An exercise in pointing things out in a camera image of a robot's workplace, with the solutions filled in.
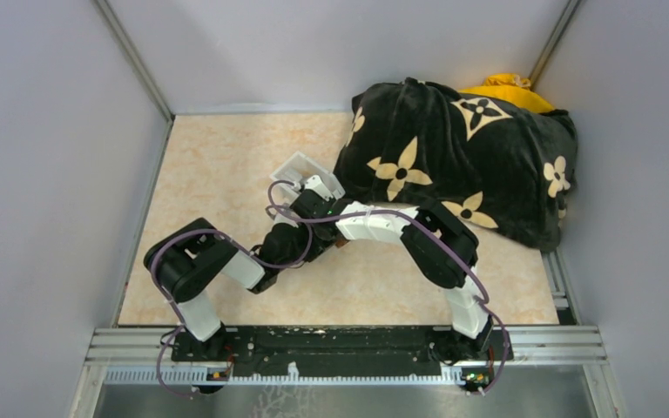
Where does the black floral plush blanket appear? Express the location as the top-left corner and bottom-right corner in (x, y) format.
(334, 78), (578, 252)

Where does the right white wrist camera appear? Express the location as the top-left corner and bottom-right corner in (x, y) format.
(303, 175), (341, 200)

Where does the white translucent plastic card box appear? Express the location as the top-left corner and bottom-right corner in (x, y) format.
(269, 152), (345, 202)

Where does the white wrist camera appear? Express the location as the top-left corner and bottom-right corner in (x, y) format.
(273, 212), (298, 228)
(303, 175), (341, 200)

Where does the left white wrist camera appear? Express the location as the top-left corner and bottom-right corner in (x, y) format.
(273, 212), (298, 228)

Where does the yellow cloth bundle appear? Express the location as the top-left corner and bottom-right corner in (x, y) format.
(459, 73), (556, 113)

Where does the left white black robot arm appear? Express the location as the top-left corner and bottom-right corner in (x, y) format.
(143, 218), (334, 361)

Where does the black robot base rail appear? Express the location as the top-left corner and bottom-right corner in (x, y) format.
(169, 324), (514, 378)

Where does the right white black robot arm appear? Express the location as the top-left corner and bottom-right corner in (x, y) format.
(289, 190), (491, 359)

